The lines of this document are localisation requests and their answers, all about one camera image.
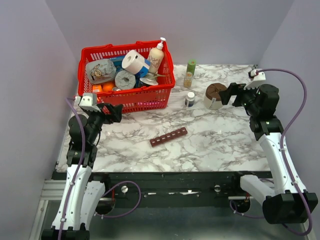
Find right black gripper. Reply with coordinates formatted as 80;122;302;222
219;81;262;116

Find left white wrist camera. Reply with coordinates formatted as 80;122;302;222
74;93;100;112

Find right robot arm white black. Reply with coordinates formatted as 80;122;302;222
218;82;318;224

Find green lidded spice jar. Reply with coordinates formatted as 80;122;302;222
183;59;197;89

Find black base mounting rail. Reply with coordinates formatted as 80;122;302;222
89;171;272;209

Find orange fruit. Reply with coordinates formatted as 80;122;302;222
102;81;116;92

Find white pill bottle blue label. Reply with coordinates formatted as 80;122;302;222
184;91;195;107

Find white toilet paper roll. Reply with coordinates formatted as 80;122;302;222
121;49;145;75

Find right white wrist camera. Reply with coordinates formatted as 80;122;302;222
243;68;266;90

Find red plastic shopping basket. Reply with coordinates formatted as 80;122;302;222
77;40;176;113

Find grey wrapped paper roll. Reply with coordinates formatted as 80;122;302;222
114;70;136;90

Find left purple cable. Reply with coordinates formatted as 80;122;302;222
57;97;142;240

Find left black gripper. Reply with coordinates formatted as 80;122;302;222
85;102;124;145

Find purple cable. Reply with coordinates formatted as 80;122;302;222
229;68;313;236
57;97;142;240

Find blue package in basket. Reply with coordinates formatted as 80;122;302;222
111;55;149;88

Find white lidded yogurt cup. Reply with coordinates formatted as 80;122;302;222
138;72;165;88

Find cream pump lotion bottle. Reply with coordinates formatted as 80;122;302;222
147;37;166;74

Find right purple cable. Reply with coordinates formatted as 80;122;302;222
229;68;313;236

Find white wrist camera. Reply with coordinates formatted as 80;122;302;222
74;93;100;112
243;68;266;90

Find dark red weekly pill organizer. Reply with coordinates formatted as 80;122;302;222
149;127;188;148

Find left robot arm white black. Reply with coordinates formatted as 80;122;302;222
41;103;123;240

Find beige cup brown lid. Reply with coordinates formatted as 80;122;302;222
203;83;227;110

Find orange small carton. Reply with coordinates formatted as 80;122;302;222
92;84;103;93

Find wrapped grey tissue pack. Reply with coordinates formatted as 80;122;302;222
85;58;117;85

